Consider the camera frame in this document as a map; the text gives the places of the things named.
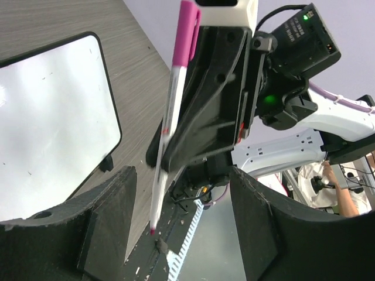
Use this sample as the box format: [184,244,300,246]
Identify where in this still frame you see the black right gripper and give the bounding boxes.
[161,26,275,173]

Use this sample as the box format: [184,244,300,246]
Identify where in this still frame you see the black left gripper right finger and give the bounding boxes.
[230,168,374,280]

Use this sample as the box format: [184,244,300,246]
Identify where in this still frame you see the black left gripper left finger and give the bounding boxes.
[1,166,137,280]

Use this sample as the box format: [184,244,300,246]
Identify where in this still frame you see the pink capped white marker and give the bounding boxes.
[149,1,201,235]

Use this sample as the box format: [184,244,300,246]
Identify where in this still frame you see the white whiteboard black frame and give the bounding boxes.
[1,32,122,221]

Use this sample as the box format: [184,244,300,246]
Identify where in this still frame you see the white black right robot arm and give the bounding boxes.
[146,25,374,172]

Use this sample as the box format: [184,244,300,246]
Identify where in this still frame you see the person in background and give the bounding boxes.
[298,161,372,217]

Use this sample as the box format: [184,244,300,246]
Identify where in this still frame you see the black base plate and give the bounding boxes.
[119,172,199,281]

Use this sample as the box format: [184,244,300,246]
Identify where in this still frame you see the white slotted cable duct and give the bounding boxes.
[166,199,203,281]

